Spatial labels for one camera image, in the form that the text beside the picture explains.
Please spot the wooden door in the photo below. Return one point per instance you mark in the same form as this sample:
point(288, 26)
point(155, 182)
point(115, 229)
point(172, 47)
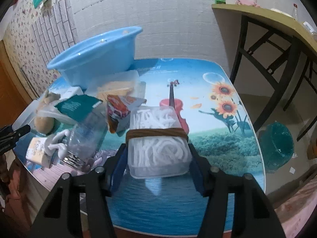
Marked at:
point(10, 84)

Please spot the small green box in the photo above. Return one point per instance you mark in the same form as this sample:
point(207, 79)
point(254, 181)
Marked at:
point(220, 1)

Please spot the wooden folding table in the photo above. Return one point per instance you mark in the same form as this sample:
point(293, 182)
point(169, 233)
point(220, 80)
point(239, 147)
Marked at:
point(272, 17)

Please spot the small plastic bottle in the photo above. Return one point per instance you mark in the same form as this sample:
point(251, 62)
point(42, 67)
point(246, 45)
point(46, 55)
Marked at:
point(309, 28)

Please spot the blue plastic basin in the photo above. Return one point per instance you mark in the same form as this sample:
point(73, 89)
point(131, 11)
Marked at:
point(99, 54)

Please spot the green trash bin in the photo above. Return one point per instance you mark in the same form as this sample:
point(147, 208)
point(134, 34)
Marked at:
point(277, 143)

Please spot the translucent plastic box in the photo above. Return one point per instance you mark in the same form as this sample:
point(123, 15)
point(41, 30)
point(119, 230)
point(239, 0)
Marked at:
point(27, 111)

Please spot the pink bedding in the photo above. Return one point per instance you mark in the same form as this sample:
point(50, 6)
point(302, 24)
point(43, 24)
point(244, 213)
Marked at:
point(299, 203)

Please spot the white figurine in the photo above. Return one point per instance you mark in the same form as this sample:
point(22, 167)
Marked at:
point(55, 138)

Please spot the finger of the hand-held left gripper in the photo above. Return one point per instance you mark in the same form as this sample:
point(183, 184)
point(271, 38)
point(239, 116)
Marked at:
point(22, 130)
point(5, 130)

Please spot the beige plush bear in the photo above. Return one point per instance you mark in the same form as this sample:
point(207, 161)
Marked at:
point(44, 122)

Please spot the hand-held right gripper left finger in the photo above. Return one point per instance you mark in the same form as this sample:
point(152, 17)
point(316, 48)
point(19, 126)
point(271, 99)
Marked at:
point(118, 171)

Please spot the white paper pack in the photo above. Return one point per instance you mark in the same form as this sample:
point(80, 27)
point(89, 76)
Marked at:
point(71, 91)

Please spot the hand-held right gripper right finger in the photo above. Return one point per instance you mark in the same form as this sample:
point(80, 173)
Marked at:
point(198, 176)

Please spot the scenic printed tablecloth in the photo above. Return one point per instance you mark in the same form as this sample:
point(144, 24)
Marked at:
point(158, 203)

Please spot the white carton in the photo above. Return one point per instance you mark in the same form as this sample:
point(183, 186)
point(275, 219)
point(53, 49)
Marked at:
point(37, 153)

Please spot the pink cloth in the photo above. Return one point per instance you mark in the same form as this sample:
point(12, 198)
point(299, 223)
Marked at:
point(247, 3)

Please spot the clear glass bottle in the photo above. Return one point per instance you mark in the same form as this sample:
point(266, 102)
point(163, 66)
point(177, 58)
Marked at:
point(295, 12)

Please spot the red snack packet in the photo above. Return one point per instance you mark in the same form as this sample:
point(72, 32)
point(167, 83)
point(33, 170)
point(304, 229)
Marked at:
point(118, 109)

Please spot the clear zip bag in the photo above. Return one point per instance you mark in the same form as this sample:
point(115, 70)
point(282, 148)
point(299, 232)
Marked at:
point(116, 79)

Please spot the teal packet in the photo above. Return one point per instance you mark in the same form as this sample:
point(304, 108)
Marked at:
point(74, 106)

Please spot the clear wrapper packet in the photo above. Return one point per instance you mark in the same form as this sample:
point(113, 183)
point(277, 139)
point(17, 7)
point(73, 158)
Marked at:
point(158, 143)

